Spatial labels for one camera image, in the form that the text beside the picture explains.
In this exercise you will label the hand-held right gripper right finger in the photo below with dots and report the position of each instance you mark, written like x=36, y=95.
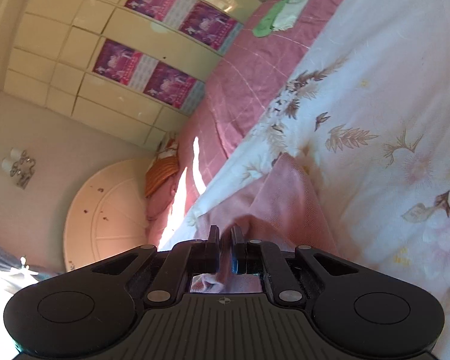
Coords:
x=237, y=249

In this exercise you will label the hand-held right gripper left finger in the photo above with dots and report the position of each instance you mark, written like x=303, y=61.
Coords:
x=213, y=242

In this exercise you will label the pink sweater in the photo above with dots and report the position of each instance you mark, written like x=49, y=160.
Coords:
x=285, y=210

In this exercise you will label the orange striped pillow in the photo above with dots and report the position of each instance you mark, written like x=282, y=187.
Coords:
x=163, y=168

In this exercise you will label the cream rounded headboard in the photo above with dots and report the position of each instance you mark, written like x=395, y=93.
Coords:
x=104, y=210

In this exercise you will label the pink checked blanket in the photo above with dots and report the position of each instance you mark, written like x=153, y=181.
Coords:
x=255, y=75

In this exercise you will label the white floral bed sheet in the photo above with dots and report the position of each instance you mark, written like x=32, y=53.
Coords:
x=378, y=120

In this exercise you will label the grey curtain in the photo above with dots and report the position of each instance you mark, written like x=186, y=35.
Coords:
x=7, y=258

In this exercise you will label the green cloth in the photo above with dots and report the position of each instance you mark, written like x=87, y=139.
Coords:
x=268, y=22

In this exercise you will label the cream wardrobe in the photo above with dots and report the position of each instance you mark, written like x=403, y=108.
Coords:
x=97, y=26

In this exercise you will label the white cloth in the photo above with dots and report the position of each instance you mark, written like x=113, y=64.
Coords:
x=294, y=5

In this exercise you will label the metal wall lamp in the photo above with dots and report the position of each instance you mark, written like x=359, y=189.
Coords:
x=20, y=167

